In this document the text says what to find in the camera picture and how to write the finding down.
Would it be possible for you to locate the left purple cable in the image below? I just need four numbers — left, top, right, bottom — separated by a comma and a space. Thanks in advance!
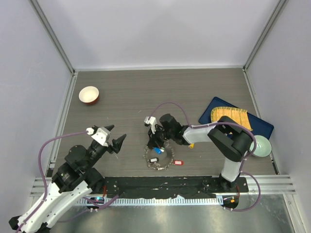
14, 130, 120, 233

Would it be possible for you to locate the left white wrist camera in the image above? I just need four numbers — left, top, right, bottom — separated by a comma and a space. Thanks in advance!
86, 126, 111, 147

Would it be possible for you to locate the red key tag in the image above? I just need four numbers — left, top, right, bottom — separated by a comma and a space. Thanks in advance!
173, 160, 184, 166

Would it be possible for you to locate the black mounting plate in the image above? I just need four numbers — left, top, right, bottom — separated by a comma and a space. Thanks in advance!
104, 176, 249, 199

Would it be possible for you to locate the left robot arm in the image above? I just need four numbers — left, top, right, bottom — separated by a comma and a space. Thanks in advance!
9, 125, 126, 233

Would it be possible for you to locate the red white bowl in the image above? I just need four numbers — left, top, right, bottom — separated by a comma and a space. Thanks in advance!
78, 86, 100, 105

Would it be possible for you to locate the yellow bamboo basket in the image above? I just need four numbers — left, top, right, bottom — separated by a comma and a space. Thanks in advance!
210, 106, 253, 131

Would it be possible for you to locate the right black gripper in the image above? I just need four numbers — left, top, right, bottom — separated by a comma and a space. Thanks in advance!
148, 125, 174, 149

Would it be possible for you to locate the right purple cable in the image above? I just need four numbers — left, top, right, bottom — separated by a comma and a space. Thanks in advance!
150, 101, 262, 212

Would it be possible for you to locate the blue key tag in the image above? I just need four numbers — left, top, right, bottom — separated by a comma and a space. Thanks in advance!
154, 148, 164, 154

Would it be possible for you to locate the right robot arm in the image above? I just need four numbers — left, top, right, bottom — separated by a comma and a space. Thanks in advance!
144, 114, 256, 192

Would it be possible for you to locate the purple cable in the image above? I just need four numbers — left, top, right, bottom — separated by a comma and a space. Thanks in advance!
150, 101, 262, 212
14, 130, 120, 233

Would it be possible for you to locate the black key fob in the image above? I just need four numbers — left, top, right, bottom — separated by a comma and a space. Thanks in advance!
149, 157, 159, 163

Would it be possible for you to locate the blue metal tray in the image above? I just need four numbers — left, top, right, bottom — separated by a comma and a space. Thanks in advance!
198, 97, 274, 140

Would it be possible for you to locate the white slotted cable duct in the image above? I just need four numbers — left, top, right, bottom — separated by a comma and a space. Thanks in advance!
77, 197, 224, 206

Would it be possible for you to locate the pale green bowl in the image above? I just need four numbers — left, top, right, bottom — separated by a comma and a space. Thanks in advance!
247, 135, 272, 158

